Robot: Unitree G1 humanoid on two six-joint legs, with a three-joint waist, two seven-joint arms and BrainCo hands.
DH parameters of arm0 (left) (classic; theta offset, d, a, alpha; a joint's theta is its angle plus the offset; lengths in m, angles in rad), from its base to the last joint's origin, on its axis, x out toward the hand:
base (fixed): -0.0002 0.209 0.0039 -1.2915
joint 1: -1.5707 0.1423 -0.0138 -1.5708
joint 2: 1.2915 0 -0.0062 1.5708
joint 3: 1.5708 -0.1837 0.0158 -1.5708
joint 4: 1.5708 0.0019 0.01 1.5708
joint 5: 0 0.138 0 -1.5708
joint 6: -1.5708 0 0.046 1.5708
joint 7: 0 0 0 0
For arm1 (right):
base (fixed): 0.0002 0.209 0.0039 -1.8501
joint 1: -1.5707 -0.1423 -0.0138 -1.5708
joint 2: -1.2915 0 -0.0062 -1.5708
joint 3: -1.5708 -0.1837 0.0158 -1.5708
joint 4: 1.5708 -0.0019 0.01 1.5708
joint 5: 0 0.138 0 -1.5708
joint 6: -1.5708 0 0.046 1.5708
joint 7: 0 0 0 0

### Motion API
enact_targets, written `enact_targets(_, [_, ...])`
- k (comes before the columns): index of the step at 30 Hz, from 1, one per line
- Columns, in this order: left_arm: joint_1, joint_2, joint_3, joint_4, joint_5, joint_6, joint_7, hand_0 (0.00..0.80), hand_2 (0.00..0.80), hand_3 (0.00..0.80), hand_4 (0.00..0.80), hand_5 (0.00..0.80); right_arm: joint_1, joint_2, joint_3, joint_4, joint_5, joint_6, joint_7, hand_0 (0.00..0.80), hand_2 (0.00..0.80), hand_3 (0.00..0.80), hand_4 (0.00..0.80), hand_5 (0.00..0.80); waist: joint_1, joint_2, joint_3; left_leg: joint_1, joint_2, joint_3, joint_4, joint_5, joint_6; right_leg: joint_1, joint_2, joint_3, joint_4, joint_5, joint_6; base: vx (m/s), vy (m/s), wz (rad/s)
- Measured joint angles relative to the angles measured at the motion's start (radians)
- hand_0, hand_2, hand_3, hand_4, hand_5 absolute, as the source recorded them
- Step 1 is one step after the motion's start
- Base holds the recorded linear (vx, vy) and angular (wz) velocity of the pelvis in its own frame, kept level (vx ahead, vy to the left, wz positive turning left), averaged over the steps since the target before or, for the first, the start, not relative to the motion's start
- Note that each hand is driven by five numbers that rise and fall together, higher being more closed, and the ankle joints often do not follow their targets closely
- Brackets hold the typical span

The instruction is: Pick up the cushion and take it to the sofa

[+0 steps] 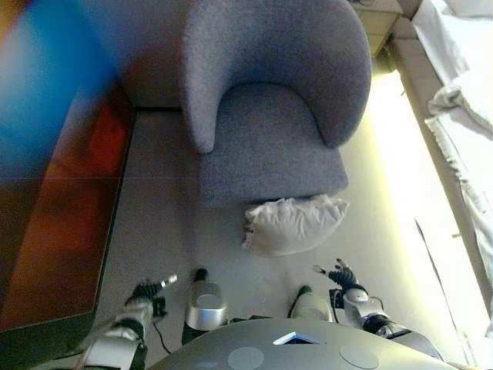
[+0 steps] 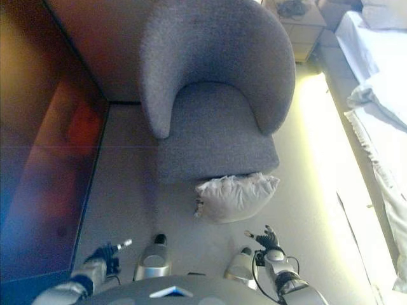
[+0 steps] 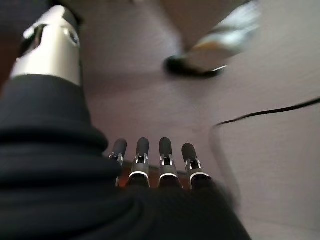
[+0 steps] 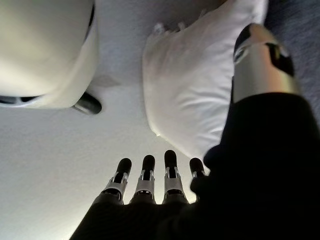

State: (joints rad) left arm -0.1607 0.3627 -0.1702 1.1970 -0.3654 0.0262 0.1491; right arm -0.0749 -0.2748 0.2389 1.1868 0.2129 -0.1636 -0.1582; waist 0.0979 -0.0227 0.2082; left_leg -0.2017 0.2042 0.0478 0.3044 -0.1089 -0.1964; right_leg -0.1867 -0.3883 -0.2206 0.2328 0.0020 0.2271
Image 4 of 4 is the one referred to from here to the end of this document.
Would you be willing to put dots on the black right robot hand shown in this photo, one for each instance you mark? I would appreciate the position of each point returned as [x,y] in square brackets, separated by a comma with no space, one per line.
[250,187]

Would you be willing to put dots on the white fringed cushion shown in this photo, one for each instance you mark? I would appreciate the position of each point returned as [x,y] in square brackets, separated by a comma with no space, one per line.
[190,87]

